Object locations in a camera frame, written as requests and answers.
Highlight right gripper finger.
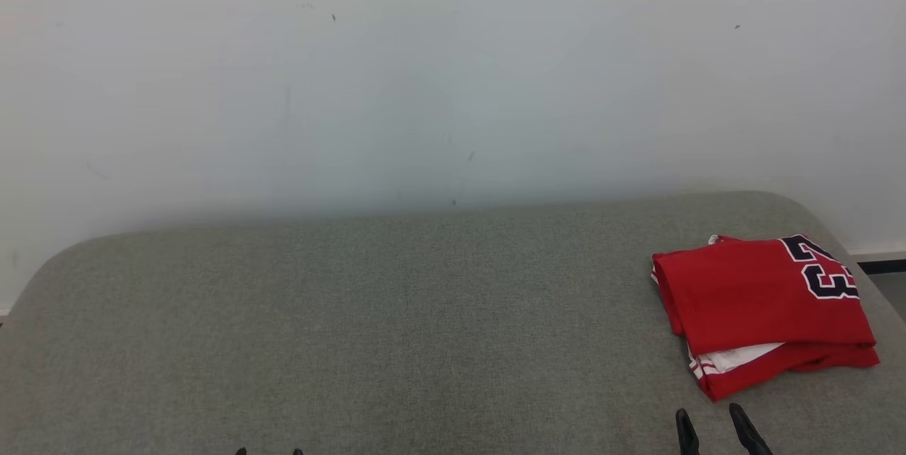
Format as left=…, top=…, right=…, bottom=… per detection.
left=675, top=408, right=702, bottom=455
left=729, top=403, right=775, bottom=455

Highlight red shorts with white stripe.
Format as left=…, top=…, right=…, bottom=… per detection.
left=697, top=343, right=882, bottom=403

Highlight red white basketball jersey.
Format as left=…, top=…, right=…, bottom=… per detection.
left=650, top=234, right=878, bottom=379

